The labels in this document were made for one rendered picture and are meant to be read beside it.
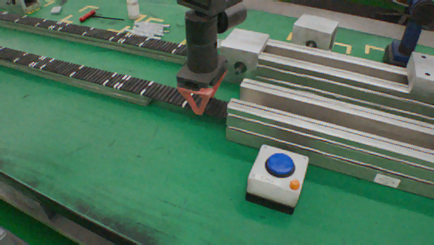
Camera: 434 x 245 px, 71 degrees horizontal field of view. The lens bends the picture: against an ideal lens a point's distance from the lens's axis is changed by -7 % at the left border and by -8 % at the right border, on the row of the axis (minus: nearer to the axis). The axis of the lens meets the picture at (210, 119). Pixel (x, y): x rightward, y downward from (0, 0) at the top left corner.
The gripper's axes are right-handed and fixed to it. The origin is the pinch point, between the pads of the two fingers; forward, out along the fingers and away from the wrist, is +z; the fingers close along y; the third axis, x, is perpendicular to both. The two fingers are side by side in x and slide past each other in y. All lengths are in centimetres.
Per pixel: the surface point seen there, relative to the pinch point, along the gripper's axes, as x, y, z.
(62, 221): 51, -14, 58
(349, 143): -28.9, -5.8, -4.5
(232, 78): -1.7, 13.4, 1.7
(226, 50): 0.1, 13.5, -5.6
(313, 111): -21.8, 1.5, -3.5
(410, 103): -40.5, 13.2, -2.6
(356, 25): -36, 204, 61
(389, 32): -61, 203, 61
